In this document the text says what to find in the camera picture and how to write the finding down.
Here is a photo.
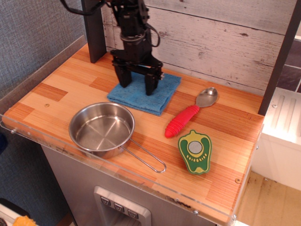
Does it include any green toy bell pepper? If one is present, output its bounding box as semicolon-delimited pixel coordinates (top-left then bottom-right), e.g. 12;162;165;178
178;130;212;175

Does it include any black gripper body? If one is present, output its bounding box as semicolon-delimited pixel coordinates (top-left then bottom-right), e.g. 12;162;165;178
111;37;164;80

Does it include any blue cloth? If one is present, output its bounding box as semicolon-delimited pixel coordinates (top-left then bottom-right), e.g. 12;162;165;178
107;73;181;116

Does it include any yellow object bottom left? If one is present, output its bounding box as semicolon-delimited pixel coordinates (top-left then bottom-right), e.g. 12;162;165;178
12;216;36;226

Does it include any spoon with red handle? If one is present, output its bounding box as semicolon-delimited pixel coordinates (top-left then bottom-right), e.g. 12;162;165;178
165;87;218;138

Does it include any steel pan with wire handle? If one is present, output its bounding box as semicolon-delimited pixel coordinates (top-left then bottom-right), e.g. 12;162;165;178
69;102;166;173

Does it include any clear acrylic front guard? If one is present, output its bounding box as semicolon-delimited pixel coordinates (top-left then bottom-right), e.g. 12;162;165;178
0;116;237;226

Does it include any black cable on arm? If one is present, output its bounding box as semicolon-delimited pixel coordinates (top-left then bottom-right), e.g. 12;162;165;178
60;0;161;48

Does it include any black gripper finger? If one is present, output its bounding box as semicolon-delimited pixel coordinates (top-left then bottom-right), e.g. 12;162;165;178
114;66;132;88
144;74;160;96

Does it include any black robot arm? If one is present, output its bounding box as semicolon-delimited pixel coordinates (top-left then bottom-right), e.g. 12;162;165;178
107;0;163;96

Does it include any grey metal left rail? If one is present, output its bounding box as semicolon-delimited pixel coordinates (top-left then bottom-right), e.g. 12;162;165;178
0;35;87;115

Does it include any grey cabinet with dispenser panel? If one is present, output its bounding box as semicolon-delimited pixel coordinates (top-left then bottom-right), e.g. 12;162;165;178
42;147;214;226

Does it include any dark right frame post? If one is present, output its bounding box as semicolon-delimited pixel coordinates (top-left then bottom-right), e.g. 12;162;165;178
258;0;301;116

